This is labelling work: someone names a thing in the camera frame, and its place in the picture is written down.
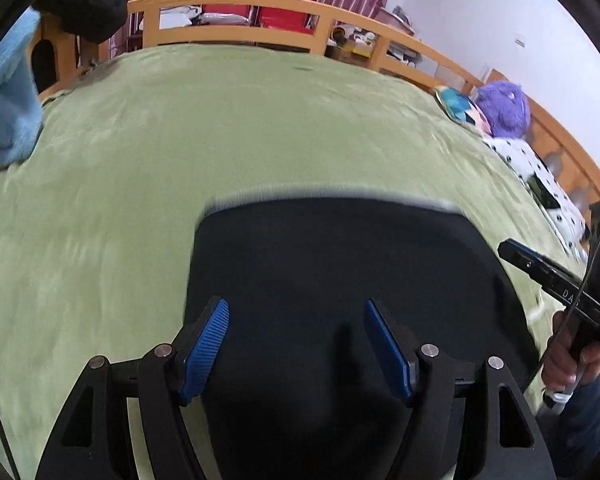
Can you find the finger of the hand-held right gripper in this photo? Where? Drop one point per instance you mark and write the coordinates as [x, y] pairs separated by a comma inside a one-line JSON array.
[[540, 270]]

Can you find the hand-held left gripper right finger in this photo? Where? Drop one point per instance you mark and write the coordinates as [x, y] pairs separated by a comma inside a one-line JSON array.
[[387, 350]]

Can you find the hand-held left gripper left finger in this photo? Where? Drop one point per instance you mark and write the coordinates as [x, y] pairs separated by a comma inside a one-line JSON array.
[[207, 345]]

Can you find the black pants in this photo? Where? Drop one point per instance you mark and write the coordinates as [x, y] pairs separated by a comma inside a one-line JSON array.
[[330, 260]]

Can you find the person's right forearm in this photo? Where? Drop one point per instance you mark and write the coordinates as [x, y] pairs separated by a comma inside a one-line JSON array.
[[580, 435]]

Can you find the person's right hand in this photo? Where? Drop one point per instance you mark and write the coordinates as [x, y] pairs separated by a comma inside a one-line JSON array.
[[560, 360]]

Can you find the white black-dotted pillow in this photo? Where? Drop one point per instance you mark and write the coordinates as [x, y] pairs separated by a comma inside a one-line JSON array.
[[520, 160]]

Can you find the purple plush toy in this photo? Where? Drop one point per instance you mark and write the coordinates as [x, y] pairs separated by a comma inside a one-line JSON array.
[[505, 110]]

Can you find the printed figure pillow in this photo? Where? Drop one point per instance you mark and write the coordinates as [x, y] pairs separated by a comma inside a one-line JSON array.
[[462, 107]]

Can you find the green blanket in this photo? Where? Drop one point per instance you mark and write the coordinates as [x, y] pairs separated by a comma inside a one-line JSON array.
[[180, 135]]

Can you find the light blue towel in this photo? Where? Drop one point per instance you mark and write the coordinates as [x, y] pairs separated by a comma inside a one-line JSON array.
[[10, 100]]

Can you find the white cloth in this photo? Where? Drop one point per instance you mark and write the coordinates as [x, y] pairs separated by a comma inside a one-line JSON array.
[[172, 17]]

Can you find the black cloth on bedpost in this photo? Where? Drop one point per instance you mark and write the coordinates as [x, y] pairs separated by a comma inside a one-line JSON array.
[[85, 5]]

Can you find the wooden bed frame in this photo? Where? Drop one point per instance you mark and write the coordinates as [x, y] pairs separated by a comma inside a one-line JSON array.
[[230, 35]]

